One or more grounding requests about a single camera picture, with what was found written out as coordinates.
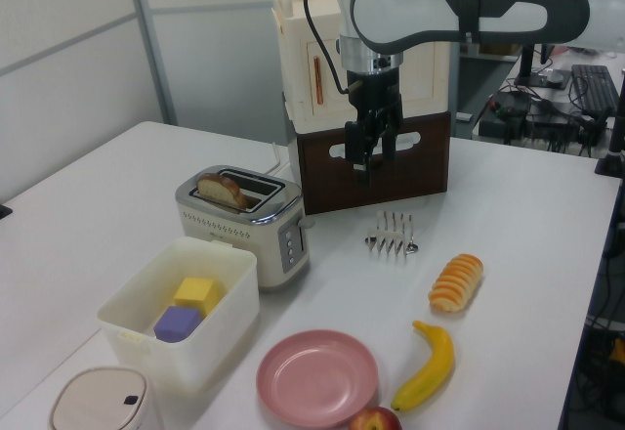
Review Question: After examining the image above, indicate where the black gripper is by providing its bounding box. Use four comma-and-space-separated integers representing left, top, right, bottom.
344, 67, 405, 187

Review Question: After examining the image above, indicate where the toast bread slice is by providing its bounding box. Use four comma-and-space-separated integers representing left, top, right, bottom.
196, 171, 249, 209

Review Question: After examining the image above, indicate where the orange striped bread roll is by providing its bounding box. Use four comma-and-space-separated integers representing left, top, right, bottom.
428, 252, 485, 314

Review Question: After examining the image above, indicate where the pink plate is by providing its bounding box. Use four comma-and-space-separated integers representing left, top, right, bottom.
255, 329, 380, 429

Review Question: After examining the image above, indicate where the brown wooden drawer box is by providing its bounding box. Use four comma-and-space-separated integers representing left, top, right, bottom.
295, 108, 451, 216

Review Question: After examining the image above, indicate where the metal toast rack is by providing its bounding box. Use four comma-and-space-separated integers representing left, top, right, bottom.
363, 210, 421, 258

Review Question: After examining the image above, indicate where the cream toy cabinet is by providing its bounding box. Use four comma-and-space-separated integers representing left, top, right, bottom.
271, 0, 451, 136

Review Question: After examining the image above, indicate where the black device with red button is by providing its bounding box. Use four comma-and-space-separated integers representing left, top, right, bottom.
479, 88, 533, 144

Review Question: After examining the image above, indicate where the cream chrome toaster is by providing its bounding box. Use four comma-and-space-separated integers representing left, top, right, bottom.
174, 163, 316, 290

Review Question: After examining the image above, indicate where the black monitor stand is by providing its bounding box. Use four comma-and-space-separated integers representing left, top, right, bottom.
514, 42, 568, 91

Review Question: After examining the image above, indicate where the black keyboard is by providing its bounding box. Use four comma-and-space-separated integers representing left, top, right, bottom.
568, 64, 616, 111

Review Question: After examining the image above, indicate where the yellow block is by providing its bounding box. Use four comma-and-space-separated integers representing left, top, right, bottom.
172, 276, 219, 315

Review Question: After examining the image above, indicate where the yellow banana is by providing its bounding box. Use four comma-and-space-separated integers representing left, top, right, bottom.
390, 320, 456, 413

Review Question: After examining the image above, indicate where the black pole clamp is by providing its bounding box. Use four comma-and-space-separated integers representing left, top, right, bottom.
592, 91, 625, 178

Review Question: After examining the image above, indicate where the white plastic container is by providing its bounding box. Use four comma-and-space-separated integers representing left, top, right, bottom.
97, 236, 261, 395

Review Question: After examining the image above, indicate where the purple block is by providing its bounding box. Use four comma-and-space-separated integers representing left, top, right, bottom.
152, 305, 203, 344

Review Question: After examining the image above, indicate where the red apple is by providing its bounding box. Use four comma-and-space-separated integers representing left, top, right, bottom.
348, 406, 403, 430

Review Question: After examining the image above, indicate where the small white lidded bin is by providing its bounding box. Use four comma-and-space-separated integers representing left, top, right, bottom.
47, 365, 165, 430

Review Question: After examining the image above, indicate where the white drawer handle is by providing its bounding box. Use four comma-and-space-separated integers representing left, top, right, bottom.
328, 131, 422, 160

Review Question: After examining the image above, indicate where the white toaster cable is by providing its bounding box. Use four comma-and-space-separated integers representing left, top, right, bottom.
265, 142, 285, 177

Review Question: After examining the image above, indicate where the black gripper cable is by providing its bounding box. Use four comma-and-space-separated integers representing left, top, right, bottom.
302, 0, 373, 97

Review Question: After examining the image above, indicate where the grey partition post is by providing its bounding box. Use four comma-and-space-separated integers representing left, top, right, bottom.
121, 0, 178, 126

